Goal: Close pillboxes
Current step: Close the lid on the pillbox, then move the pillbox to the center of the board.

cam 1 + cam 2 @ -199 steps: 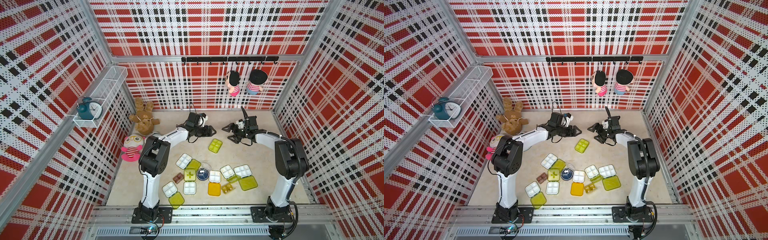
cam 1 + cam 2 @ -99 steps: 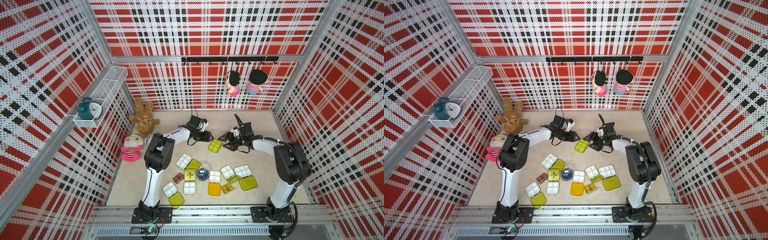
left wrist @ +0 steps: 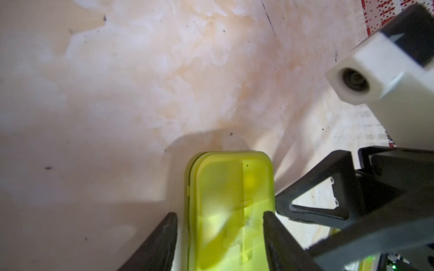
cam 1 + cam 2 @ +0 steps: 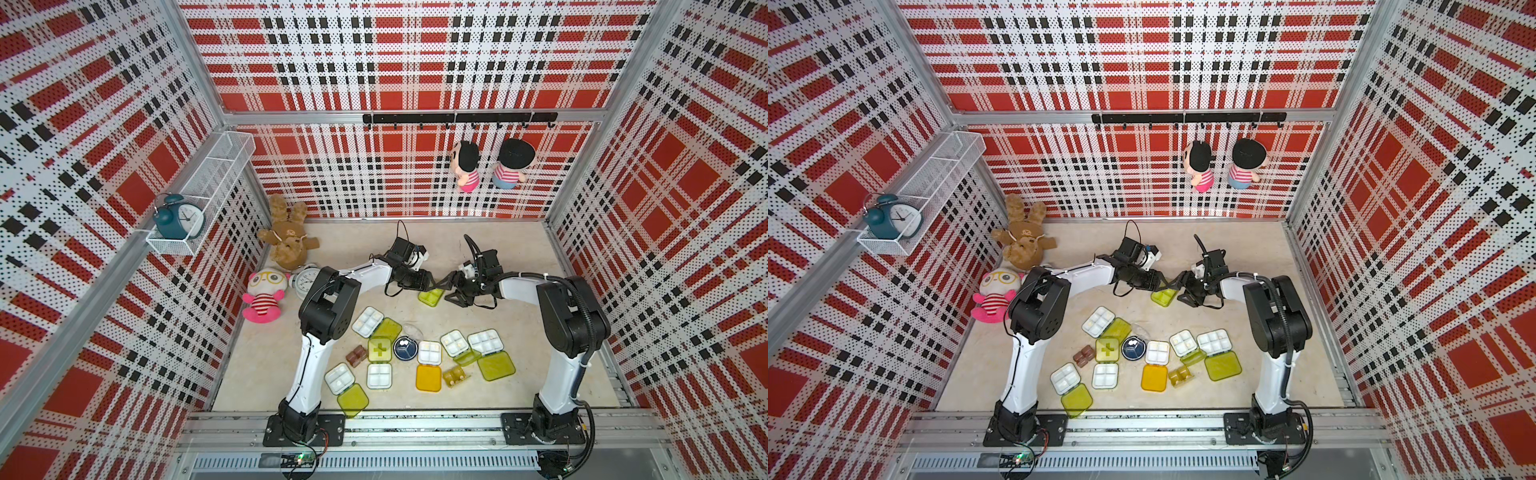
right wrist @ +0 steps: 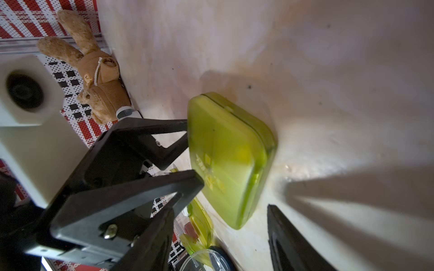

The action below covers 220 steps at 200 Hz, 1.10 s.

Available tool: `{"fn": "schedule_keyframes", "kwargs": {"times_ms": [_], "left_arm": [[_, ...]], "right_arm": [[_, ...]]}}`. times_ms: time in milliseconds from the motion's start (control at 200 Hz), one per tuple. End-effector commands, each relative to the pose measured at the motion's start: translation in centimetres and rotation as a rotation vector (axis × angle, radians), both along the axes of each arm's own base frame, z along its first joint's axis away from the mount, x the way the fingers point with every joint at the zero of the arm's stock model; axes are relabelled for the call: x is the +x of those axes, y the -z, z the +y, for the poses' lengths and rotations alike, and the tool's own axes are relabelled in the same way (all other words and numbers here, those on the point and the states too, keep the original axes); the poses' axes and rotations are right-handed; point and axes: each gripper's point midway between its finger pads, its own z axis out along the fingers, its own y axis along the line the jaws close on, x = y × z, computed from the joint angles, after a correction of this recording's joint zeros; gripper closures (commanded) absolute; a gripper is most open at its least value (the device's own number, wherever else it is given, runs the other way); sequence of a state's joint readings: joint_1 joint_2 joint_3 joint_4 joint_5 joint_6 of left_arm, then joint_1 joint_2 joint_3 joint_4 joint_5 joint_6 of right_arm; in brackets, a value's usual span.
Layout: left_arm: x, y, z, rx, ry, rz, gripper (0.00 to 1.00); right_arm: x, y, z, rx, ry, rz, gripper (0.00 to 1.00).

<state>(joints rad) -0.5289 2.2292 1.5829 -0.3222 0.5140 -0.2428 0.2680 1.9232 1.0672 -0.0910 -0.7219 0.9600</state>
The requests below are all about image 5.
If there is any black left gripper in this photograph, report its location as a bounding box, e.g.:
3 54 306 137
1 117 204 271

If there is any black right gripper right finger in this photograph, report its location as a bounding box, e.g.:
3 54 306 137
267 205 327 271

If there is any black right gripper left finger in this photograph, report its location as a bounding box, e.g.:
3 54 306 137
116 204 175 271

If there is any green pillbox white tray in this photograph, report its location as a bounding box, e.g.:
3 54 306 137
187 92 277 230

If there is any white alarm clock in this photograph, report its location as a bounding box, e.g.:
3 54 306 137
116 106 143 120

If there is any brown teddy bear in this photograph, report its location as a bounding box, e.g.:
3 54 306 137
37 10 131 125

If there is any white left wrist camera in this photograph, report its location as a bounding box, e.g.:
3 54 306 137
1 55 88 208

